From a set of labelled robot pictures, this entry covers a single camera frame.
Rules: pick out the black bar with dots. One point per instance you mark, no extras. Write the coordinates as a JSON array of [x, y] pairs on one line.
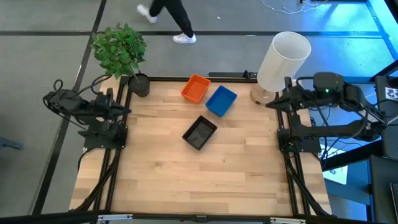
[[230, 74]]

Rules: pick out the black table-level camera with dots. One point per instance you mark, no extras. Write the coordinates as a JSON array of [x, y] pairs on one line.
[[201, 218]]

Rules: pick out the white printed paper sheet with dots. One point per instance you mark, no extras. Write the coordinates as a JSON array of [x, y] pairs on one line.
[[339, 174]]

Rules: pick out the black stand beam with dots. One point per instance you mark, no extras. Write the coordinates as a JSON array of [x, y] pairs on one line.
[[360, 79]]

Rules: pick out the silver aluminium bracket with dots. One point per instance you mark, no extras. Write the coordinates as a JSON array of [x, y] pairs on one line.
[[287, 221], [115, 217]]

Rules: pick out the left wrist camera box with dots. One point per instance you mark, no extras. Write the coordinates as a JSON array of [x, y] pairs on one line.
[[102, 100]]

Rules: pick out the person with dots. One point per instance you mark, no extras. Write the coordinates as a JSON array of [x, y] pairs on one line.
[[178, 15]]

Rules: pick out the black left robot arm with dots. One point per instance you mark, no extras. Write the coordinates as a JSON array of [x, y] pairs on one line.
[[66, 104]]

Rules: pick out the black plant pot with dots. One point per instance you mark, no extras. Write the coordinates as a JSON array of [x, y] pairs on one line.
[[140, 85]]

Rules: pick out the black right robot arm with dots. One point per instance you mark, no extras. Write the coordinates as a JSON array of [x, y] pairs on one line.
[[342, 129]]

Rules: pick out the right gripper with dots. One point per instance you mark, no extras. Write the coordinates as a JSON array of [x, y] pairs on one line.
[[289, 93]]

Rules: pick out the black cabinet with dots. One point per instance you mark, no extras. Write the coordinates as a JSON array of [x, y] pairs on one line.
[[390, 140]]

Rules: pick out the white marker tag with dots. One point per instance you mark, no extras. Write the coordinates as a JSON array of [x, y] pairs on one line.
[[391, 94]]

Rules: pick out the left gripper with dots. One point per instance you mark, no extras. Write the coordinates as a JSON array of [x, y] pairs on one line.
[[109, 96]]

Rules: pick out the black aluminium table frame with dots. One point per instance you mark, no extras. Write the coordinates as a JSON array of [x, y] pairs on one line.
[[164, 79]]

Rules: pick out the green artificial plant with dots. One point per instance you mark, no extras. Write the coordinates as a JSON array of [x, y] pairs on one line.
[[119, 51]]

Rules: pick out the white cylindrical bin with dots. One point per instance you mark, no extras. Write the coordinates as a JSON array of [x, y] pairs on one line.
[[286, 59]]

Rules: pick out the black diagonal beam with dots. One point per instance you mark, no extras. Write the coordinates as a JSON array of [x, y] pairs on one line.
[[351, 155]]

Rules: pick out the black equipment box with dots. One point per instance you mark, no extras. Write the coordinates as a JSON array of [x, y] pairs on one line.
[[382, 186]]

